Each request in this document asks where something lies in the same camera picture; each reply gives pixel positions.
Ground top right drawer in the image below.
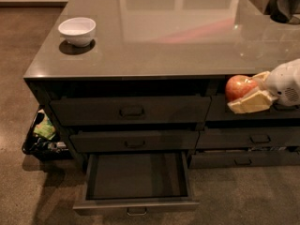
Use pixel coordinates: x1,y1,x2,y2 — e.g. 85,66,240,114
206,94,300,121

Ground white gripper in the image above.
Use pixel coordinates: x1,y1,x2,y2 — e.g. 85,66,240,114
228,59,300,113

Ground dark faceted vase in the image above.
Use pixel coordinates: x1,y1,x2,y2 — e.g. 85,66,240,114
269,0,300,25

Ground black bin with items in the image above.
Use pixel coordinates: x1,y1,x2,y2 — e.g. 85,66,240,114
22,108,72,161

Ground middle left drawer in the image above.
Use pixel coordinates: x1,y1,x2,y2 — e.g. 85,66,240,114
69,130,199,153

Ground middle right drawer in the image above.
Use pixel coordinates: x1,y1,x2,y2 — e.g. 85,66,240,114
197,127,300,149

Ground bottom right drawer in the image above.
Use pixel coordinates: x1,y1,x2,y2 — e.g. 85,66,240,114
189,151,300,169

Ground grey cabinet frame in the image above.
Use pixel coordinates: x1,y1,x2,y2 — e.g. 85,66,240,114
27,78,299,166

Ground open bottom left drawer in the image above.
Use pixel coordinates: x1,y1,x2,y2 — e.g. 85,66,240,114
73,152,199,217

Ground white bowl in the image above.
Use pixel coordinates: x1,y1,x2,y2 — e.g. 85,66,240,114
58,17,97,47

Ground red apple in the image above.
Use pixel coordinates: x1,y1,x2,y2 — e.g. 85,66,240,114
225,75,258,101

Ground green snack bag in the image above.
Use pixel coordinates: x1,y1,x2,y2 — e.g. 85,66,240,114
34,112,56,140

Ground top left drawer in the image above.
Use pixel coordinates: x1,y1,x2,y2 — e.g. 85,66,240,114
50,96,211,126

